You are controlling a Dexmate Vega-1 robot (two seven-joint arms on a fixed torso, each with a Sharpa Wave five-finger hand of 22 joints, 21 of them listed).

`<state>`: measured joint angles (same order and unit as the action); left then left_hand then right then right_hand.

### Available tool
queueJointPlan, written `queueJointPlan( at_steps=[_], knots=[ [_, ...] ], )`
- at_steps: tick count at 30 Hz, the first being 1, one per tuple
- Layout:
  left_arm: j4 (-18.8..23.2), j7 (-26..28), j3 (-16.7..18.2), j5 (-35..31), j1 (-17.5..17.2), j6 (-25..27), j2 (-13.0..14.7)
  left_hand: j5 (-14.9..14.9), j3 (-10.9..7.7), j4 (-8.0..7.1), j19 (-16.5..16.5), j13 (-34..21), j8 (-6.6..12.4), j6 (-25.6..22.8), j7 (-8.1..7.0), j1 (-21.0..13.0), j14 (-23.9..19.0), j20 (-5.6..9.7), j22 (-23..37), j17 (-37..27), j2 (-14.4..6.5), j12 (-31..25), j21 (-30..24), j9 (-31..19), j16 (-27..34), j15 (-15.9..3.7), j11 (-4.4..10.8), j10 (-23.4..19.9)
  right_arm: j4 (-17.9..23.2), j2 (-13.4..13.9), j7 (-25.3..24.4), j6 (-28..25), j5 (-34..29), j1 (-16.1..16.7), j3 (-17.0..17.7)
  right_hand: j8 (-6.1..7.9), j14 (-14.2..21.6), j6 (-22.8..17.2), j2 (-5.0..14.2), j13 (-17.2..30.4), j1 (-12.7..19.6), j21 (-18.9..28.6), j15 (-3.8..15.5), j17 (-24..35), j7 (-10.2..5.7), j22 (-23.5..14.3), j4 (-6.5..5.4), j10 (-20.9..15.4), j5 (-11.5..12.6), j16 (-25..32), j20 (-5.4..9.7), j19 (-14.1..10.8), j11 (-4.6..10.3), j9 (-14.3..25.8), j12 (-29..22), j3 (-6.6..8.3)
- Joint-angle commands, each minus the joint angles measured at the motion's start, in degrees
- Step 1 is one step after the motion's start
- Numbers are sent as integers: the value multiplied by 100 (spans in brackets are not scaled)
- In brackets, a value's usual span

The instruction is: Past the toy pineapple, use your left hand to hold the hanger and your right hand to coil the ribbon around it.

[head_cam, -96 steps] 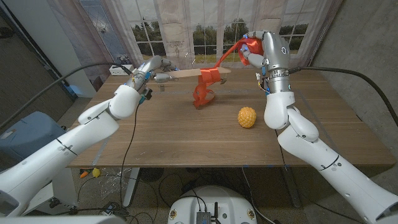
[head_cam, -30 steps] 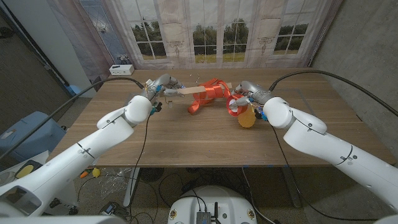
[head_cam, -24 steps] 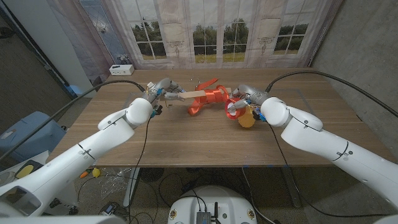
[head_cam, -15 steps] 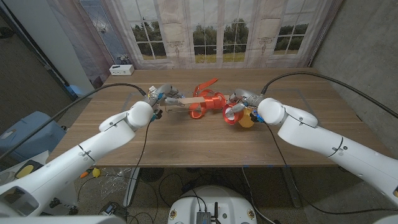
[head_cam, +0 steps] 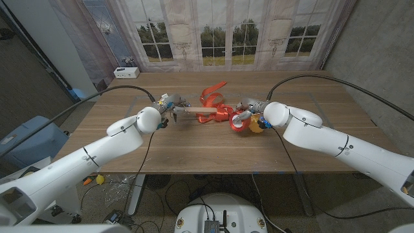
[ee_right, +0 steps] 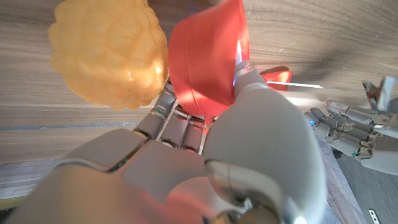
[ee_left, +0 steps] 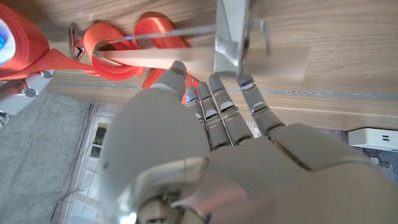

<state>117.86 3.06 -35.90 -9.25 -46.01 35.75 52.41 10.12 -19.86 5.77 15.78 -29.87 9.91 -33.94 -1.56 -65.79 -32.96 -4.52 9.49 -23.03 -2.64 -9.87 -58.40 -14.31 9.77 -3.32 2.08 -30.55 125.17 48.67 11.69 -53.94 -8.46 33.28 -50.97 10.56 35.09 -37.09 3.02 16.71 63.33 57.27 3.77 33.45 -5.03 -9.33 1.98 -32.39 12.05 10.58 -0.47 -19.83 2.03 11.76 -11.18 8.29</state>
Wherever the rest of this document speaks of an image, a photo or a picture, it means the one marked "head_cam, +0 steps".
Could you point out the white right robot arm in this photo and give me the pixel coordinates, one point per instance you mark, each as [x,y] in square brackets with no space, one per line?
[339,145]

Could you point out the wooden clip hanger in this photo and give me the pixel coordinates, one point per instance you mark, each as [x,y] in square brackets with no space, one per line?
[202,110]

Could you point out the red ribbon with spool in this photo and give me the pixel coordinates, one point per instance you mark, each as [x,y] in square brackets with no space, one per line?
[223,113]

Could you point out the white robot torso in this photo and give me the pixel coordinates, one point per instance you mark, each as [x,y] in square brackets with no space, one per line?
[220,207]

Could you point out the grey electronics box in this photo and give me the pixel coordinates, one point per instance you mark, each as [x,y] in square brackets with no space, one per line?
[211,226]

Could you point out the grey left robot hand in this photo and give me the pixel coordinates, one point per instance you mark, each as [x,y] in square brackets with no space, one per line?
[173,102]

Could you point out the white robot base edge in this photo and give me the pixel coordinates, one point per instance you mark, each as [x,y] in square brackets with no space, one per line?
[64,228]

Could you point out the yellow toy pineapple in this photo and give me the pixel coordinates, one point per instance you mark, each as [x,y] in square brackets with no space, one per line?
[255,127]

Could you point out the small black floor device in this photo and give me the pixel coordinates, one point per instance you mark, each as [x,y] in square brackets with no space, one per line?
[117,217]

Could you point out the clear plastic sheet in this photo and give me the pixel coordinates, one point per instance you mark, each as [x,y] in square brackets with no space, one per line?
[121,191]

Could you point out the black yellow foot pedal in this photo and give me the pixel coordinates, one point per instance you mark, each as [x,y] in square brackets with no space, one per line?
[29,171]

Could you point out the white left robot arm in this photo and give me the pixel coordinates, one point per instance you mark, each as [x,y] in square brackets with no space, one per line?
[81,165]

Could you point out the white power strip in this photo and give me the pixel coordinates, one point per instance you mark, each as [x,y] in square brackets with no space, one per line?
[126,72]

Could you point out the small orange toy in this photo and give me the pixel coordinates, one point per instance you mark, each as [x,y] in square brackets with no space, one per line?
[87,181]

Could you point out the printed window backdrop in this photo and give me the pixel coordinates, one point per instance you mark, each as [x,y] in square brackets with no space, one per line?
[194,32]

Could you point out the grey table leg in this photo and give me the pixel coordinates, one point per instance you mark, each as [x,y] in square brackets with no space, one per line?
[304,197]

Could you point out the white table leg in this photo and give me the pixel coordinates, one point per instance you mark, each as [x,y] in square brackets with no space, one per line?
[137,194]

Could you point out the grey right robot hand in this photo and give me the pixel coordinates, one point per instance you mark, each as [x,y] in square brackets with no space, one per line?
[254,106]

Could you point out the blue plastic bin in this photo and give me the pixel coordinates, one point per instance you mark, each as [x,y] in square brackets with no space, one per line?
[32,139]

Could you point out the small yellow toy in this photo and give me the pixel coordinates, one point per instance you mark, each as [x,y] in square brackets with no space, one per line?
[100,179]

